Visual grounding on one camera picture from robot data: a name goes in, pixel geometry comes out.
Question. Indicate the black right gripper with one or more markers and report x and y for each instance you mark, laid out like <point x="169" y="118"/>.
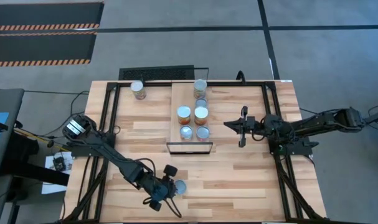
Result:
<point x="249" y="124"/>

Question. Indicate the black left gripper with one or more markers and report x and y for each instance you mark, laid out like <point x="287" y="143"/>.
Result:
<point x="162" y="188"/>

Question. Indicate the silver tin can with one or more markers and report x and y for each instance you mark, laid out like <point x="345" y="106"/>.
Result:
<point x="181" y="187"/>
<point x="201" y="102"/>
<point x="186" y="132"/>
<point x="203" y="132"/>

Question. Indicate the orange label tin can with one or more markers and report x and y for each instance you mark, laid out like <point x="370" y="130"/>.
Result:
<point x="138" y="88"/>
<point x="201" y="115"/>
<point x="184" y="114"/>

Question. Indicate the tall tan label tin can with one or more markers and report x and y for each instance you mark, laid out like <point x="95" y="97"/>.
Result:
<point x="200" y="88"/>

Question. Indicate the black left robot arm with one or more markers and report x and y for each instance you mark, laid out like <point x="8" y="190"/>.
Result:
<point x="120" y="161"/>

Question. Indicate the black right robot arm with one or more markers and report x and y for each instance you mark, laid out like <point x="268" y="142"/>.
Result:
<point x="325" y="119"/>

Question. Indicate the white sticker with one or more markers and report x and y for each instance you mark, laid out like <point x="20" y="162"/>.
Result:
<point x="286" y="81"/>

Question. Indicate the black perforated floor mat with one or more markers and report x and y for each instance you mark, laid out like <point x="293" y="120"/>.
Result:
<point x="156" y="73"/>

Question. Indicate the small black device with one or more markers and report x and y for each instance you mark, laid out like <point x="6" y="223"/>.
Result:
<point x="59" y="163"/>

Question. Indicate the white paper sheet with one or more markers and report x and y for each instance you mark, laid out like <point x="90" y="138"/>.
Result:
<point x="51" y="186"/>

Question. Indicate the black furniture leg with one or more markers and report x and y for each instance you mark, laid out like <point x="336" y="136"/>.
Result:
<point x="36" y="174"/>

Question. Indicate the grey chair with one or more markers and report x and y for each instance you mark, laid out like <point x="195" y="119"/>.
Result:
<point x="8" y="102"/>

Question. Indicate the small black hazard-striped floor mat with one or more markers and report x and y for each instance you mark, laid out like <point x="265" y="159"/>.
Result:
<point x="39" y="46"/>

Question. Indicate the large black hazard-striped floor mat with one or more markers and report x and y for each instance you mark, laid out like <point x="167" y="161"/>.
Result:
<point x="45" y="14"/>

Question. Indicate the black aluminium table frame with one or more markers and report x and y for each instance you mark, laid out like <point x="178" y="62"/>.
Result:
<point x="238" y="83"/>

